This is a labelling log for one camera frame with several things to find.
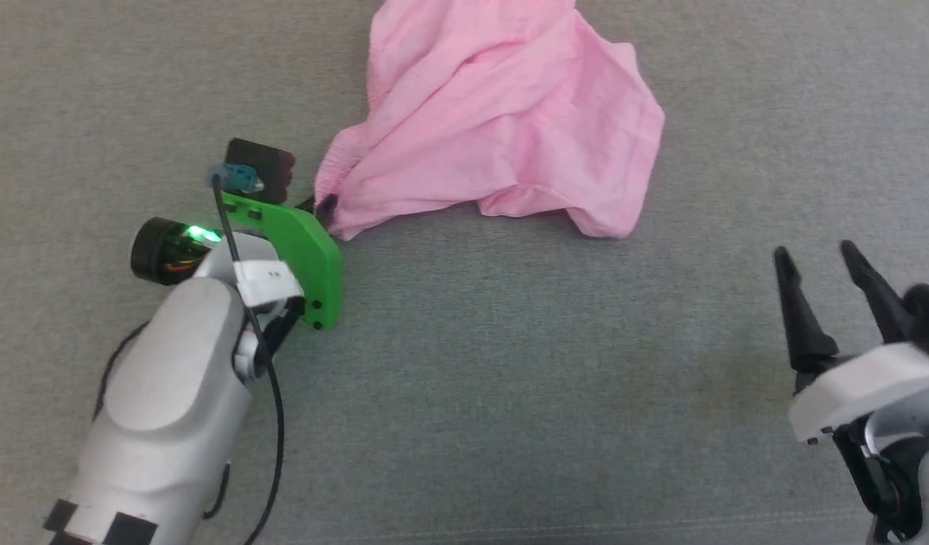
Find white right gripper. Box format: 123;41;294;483
772;239;929;447

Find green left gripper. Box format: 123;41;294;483
129;192;344;332

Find grey fabric sofa seat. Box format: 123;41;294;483
0;0;929;545

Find pink garment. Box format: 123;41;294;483
313;0;667;242

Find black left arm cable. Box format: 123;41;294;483
92;163;286;545

